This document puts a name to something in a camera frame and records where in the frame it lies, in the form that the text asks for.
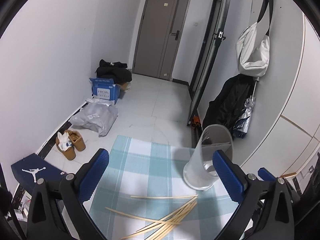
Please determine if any blue cardboard box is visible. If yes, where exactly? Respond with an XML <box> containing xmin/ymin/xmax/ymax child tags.
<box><xmin>89</xmin><ymin>78</ymin><xmax>120</xmax><ymax>105</ymax></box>

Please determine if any black framed glass door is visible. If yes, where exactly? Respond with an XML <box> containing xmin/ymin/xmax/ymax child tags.
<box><xmin>187</xmin><ymin>0</ymin><xmax>231</xmax><ymax>126</ymax></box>

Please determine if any black jacket hanging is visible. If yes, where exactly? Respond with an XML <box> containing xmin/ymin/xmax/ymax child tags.
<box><xmin>202</xmin><ymin>74</ymin><xmax>255</xmax><ymax>132</ymax></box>

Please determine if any silver folded umbrella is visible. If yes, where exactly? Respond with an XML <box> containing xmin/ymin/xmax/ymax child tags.
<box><xmin>233</xmin><ymin>77</ymin><xmax>260</xmax><ymax>139</ymax></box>

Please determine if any wooden chopstick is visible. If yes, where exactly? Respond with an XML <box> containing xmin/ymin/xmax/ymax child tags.
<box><xmin>121</xmin><ymin>195</ymin><xmax>198</xmax><ymax>239</ymax></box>
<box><xmin>105</xmin><ymin>207</ymin><xmax>180</xmax><ymax>225</ymax></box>
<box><xmin>147</xmin><ymin>202</ymin><xmax>197</xmax><ymax>240</ymax></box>
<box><xmin>139</xmin><ymin>199</ymin><xmax>198</xmax><ymax>240</ymax></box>
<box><xmin>130</xmin><ymin>194</ymin><xmax>198</xmax><ymax>199</ymax></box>
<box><xmin>150</xmin><ymin>202</ymin><xmax>197</xmax><ymax>239</ymax></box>

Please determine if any translucent plastic utensil holder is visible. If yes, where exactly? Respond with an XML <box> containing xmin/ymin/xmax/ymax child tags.
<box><xmin>183</xmin><ymin>124</ymin><xmax>233</xmax><ymax>191</ymax></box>

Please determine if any black clothes pile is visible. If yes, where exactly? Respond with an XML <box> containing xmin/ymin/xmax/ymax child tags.
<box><xmin>95</xmin><ymin>59</ymin><xmax>132</xmax><ymax>85</ymax></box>

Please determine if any white cabinet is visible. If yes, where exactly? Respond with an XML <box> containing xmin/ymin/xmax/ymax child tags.
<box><xmin>242</xmin><ymin>17</ymin><xmax>319</xmax><ymax>177</ymax></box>

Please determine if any brown cardboard box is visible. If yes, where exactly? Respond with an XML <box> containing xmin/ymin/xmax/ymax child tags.
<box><xmin>119</xmin><ymin>82</ymin><xmax>131</xmax><ymax>92</ymax></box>

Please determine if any navy jordan shoe box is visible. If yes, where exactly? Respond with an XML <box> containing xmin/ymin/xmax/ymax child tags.
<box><xmin>11</xmin><ymin>153</ymin><xmax>66</xmax><ymax>195</ymax></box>

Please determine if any grey plastic mailer bag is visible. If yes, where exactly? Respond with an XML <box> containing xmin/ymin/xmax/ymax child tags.
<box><xmin>69</xmin><ymin>98</ymin><xmax>118</xmax><ymax>137</ymax></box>

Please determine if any tan shoe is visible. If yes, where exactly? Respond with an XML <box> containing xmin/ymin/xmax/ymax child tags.
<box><xmin>65</xmin><ymin>130</ymin><xmax>86</xmax><ymax>152</ymax></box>
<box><xmin>55</xmin><ymin>132</ymin><xmax>76</xmax><ymax>160</ymax></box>

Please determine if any orange black tool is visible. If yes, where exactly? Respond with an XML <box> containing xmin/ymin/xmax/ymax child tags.
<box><xmin>191</xmin><ymin>115</ymin><xmax>201</xmax><ymax>128</ymax></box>

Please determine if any white shoulder bag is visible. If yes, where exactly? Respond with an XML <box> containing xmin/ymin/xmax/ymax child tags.
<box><xmin>235</xmin><ymin>0</ymin><xmax>274</xmax><ymax>78</ymax></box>

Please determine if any grey entrance door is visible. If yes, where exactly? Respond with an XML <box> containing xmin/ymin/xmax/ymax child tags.
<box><xmin>132</xmin><ymin>0</ymin><xmax>190</xmax><ymax>80</ymax></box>

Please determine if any teal plaid table cloth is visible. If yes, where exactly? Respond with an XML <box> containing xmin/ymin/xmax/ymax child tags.
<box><xmin>89</xmin><ymin>135</ymin><xmax>237</xmax><ymax>239</ymax></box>

